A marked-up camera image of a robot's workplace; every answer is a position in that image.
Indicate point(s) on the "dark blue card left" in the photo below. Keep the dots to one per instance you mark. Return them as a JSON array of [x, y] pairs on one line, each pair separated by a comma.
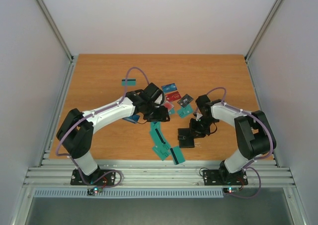
[[133, 119]]

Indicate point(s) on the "grey slotted cable duct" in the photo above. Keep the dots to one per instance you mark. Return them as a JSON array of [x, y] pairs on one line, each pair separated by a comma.
[[129, 193]]

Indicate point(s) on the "red credit card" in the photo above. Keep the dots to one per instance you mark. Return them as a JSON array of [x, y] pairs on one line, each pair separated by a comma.
[[173, 96]]

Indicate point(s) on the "left small circuit board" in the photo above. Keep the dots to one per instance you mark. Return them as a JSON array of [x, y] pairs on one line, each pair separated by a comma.
[[94, 190]]

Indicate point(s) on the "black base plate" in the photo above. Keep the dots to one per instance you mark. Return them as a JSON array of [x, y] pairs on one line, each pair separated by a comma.
[[212, 177], [99, 178]]

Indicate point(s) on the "teal card far back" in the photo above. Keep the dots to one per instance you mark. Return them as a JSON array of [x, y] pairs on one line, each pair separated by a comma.
[[128, 82]]

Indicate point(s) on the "right small circuit board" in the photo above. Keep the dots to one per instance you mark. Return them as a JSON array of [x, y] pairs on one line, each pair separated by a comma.
[[231, 190]]

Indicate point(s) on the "aluminium front rail frame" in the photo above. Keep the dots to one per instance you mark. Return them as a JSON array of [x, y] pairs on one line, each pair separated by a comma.
[[157, 173]]

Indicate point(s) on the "white card red circle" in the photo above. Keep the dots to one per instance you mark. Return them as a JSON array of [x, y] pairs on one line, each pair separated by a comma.
[[169, 106]]

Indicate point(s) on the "teal card near black card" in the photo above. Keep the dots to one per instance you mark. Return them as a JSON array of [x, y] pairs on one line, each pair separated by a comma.
[[185, 111]]

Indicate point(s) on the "left aluminium corner post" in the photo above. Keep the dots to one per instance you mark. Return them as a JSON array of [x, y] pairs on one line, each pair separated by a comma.
[[54, 28]]

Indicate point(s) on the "black leather card holder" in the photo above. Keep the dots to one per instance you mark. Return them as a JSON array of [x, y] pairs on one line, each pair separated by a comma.
[[185, 138]]

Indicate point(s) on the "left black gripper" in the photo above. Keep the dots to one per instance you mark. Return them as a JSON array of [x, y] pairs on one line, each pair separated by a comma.
[[161, 117]]

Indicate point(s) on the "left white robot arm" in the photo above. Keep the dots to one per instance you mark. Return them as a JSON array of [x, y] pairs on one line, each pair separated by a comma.
[[76, 132]]

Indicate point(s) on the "long teal card with stripe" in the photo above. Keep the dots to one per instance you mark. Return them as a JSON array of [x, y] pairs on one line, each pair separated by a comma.
[[156, 134]]

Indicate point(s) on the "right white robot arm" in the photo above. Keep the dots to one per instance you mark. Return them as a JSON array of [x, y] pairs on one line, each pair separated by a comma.
[[254, 136]]

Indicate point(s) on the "aluminium corner post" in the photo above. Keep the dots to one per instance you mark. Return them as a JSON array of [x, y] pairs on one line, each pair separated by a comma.
[[54, 28], [269, 18]]

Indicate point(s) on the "small circuit board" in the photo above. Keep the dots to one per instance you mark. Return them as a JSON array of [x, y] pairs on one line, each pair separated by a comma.
[[94, 190], [231, 190]]

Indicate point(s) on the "teal chip card centre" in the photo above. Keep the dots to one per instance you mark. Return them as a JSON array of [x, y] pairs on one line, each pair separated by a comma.
[[171, 111]]

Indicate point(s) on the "right aluminium corner post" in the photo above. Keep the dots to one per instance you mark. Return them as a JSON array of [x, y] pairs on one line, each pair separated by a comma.
[[269, 18]]

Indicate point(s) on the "black credit card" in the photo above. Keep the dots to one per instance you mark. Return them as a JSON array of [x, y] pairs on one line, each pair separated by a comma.
[[185, 100]]

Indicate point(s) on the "teal VIP card front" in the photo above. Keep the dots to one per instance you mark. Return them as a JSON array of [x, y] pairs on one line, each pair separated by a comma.
[[162, 152]]

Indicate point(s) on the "blue card with logo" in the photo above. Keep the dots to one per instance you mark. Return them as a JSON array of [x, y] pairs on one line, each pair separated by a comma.
[[169, 87]]

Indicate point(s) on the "teal card black stripe front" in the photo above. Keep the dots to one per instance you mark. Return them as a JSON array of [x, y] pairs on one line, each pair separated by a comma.
[[177, 155]]

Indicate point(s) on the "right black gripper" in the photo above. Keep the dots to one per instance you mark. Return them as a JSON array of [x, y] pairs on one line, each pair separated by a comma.
[[186, 137]]

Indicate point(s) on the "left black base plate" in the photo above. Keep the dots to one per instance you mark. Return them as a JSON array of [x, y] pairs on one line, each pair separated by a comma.
[[99, 178]]

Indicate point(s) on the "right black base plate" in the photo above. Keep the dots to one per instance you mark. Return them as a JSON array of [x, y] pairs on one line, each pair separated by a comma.
[[212, 177]]

